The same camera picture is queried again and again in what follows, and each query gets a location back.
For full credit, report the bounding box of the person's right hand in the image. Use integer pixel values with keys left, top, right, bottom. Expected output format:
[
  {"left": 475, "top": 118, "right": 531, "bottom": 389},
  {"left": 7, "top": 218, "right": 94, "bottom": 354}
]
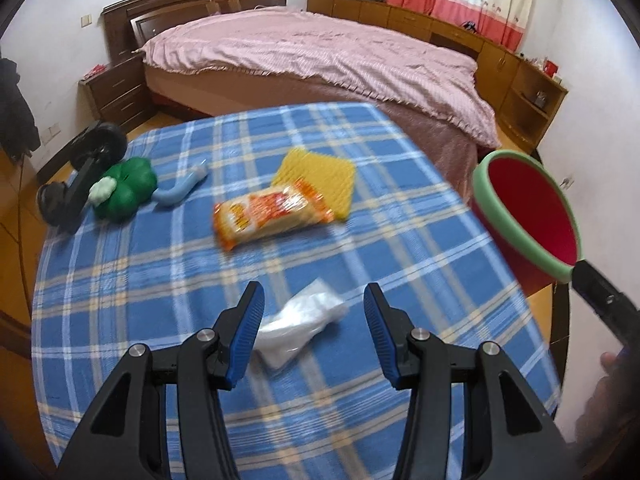
[{"left": 575, "top": 350, "right": 640, "bottom": 466}]

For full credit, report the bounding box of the blue plaid tablecloth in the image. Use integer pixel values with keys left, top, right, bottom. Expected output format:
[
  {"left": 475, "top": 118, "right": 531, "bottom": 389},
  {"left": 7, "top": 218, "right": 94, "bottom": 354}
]
[{"left": 30, "top": 102, "right": 563, "bottom": 480}]

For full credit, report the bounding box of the white plastic bag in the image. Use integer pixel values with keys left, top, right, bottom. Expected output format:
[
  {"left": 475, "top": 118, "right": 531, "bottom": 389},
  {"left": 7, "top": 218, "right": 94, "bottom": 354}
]
[{"left": 254, "top": 279, "right": 348, "bottom": 368}]

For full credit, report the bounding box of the dark wooden bed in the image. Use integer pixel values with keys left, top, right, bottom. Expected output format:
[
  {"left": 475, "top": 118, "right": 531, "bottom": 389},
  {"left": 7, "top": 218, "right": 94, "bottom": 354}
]
[{"left": 102, "top": 0, "right": 501, "bottom": 183}]

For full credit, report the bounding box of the orange snack packet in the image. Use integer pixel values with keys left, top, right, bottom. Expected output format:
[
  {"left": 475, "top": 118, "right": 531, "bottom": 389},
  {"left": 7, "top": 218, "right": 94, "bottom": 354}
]
[{"left": 212, "top": 180, "right": 335, "bottom": 253}]

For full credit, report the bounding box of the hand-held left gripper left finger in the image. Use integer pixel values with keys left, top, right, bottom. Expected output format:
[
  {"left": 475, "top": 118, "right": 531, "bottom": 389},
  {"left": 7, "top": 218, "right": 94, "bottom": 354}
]
[{"left": 55, "top": 281, "right": 266, "bottom": 480}]

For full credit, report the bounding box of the yellow spiky silicone pad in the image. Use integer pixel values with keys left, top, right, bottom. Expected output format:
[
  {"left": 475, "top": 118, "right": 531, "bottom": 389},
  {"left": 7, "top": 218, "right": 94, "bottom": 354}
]
[{"left": 272, "top": 147, "right": 357, "bottom": 222}]

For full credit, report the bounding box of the red bin with green rim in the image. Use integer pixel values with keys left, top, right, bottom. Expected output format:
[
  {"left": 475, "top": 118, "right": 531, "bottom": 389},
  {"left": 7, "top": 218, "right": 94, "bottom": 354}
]
[{"left": 472, "top": 151, "right": 582, "bottom": 297}]

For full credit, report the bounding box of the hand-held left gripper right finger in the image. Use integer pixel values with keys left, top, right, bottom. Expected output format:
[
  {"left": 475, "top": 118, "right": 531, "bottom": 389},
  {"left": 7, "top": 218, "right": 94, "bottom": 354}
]
[{"left": 363, "top": 282, "right": 583, "bottom": 480}]

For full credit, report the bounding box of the dark wooden nightstand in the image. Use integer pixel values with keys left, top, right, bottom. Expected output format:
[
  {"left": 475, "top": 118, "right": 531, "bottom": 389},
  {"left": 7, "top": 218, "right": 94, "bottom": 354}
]
[{"left": 79, "top": 52, "right": 151, "bottom": 133}]

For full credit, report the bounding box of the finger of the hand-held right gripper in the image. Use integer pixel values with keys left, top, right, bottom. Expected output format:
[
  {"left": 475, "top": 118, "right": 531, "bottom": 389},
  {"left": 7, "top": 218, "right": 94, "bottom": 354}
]
[{"left": 571, "top": 259, "right": 640, "bottom": 361}]

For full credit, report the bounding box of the orange wooden wardrobe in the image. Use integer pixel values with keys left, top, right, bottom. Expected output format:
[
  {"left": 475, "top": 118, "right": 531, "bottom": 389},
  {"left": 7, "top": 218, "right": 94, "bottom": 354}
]
[{"left": 0, "top": 150, "right": 47, "bottom": 361}]

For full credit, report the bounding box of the low wooden cabinet row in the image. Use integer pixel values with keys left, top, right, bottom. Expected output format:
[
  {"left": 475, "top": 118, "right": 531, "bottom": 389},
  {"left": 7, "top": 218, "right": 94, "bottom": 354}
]
[{"left": 306, "top": 0, "right": 570, "bottom": 153}]

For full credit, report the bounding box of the pink bedspread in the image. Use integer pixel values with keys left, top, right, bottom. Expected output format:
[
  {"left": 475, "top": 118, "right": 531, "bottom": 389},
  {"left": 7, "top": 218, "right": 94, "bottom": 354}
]
[{"left": 137, "top": 6, "right": 501, "bottom": 150}]

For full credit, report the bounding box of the black wheeled exerciser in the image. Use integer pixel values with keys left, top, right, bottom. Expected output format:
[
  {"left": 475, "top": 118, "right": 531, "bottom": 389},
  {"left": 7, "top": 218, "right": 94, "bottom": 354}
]
[{"left": 37, "top": 121, "right": 128, "bottom": 235}]

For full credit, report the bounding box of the green clover-shaped toy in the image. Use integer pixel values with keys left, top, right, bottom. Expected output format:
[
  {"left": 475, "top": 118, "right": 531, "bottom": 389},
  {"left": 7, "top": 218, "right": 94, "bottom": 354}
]
[{"left": 89, "top": 157, "right": 158, "bottom": 220}]

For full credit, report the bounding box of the light blue curved tube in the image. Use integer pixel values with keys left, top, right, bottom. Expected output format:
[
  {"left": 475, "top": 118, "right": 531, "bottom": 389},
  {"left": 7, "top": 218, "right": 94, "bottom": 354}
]
[{"left": 152, "top": 162, "right": 208, "bottom": 207}]

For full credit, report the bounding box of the black jacket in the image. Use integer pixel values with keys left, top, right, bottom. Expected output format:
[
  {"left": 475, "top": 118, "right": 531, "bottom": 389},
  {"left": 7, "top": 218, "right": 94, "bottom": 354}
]
[{"left": 0, "top": 57, "right": 41, "bottom": 162}]

